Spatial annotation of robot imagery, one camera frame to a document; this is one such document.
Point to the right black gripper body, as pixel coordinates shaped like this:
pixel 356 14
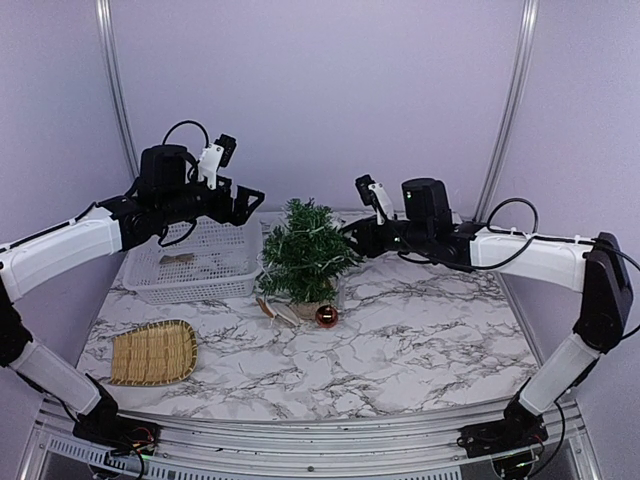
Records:
pixel 375 247

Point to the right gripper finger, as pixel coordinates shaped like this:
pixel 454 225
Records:
pixel 353 227
pixel 353 245

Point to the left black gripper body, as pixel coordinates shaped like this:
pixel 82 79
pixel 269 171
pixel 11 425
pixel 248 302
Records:
pixel 219 211

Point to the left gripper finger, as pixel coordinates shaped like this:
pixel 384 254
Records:
pixel 246 193
pixel 253 201

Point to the small green christmas tree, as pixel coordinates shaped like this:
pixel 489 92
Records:
pixel 303 259

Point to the white plastic basket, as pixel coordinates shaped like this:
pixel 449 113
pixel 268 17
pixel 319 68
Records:
pixel 225 264

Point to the red ball ornament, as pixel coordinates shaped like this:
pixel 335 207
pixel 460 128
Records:
pixel 327 316

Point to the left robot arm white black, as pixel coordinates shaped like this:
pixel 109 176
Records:
pixel 173 186

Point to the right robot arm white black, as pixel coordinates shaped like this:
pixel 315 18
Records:
pixel 595 268

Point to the woven bamboo tray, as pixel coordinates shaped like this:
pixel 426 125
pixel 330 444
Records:
pixel 155 354

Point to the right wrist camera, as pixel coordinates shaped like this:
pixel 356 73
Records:
pixel 373 194

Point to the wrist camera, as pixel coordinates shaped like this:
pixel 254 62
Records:
pixel 373 194
pixel 213 157

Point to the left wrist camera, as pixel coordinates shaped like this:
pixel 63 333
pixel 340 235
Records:
pixel 213 157

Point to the right aluminium frame post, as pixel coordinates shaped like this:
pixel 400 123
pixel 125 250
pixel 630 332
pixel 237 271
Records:
pixel 517 84

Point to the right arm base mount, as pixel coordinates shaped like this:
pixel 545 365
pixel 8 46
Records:
pixel 499 436

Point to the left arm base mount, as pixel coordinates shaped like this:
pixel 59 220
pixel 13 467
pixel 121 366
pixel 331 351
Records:
pixel 122 434

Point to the front aluminium rail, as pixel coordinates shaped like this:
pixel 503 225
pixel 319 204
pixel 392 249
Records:
pixel 408 446

